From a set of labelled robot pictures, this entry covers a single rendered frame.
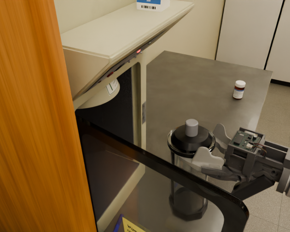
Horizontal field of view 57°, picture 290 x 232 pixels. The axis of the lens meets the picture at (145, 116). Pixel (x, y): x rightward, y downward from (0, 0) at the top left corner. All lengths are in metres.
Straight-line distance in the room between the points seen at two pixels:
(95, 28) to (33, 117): 0.17
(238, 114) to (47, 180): 1.00
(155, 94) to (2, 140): 1.00
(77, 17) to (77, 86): 0.12
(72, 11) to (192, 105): 0.94
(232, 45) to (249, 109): 2.34
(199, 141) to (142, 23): 0.27
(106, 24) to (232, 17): 3.12
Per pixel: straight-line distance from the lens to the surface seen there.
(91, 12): 0.49
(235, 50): 3.64
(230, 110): 1.31
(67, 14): 0.45
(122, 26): 0.46
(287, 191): 0.57
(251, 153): 0.53
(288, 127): 3.02
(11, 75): 0.35
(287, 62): 3.62
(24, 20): 0.29
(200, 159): 0.57
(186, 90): 1.41
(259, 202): 2.21
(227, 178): 0.57
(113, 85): 0.63
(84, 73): 0.38
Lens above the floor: 1.64
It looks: 36 degrees down
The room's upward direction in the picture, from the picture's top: straight up
